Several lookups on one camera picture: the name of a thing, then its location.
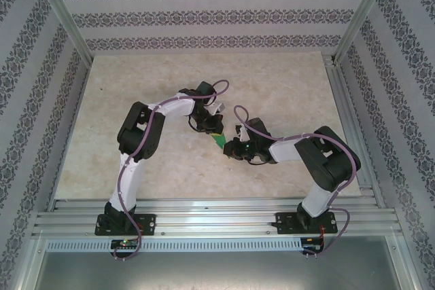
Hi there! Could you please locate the grey metal panel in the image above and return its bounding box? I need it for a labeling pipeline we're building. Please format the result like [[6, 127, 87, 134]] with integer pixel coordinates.
[[33, 251, 408, 290]]

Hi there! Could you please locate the green square paper sheet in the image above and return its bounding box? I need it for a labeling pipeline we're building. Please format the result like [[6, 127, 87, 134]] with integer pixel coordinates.
[[210, 132, 228, 150]]

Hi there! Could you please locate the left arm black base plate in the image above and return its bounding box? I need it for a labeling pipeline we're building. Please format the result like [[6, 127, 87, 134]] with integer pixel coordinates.
[[95, 213, 157, 236]]

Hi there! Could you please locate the aluminium side rail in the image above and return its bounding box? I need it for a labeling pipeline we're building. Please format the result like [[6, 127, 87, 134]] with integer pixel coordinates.
[[322, 54, 387, 209]]

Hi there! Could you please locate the left gripper black cable loop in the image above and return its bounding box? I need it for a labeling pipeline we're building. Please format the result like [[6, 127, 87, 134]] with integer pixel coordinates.
[[187, 115, 202, 132]]

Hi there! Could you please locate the aluminium frame post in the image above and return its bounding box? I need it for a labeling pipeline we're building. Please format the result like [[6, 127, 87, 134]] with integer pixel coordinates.
[[29, 0, 94, 63], [334, 0, 397, 65]]

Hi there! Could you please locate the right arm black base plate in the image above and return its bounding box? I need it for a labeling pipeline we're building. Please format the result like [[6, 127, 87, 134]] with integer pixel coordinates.
[[275, 211, 338, 235]]

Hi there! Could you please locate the aluminium mounting rail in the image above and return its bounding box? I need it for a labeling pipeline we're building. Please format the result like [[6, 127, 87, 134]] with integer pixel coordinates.
[[32, 197, 404, 237]]

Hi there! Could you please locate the slotted white cable duct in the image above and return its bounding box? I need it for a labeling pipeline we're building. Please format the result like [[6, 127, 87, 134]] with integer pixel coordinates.
[[46, 238, 303, 253]]

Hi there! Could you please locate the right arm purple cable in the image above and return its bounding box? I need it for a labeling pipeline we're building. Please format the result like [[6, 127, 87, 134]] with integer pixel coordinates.
[[234, 105, 362, 257]]

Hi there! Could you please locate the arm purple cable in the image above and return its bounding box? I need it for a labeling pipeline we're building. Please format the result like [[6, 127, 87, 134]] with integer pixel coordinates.
[[114, 79, 230, 263], [234, 105, 362, 257]]

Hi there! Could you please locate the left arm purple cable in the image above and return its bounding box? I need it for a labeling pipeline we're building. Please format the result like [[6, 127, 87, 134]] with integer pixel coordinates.
[[114, 79, 230, 263]]

